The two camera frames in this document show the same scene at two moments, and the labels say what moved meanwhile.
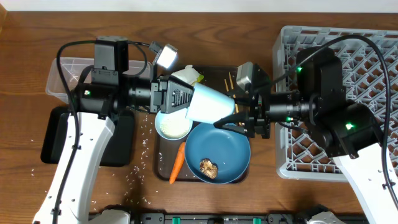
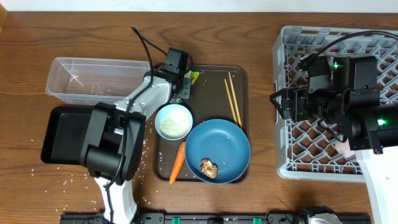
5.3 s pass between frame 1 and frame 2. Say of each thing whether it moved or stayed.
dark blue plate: stayed
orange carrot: stayed
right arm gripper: moved
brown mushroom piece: stayed
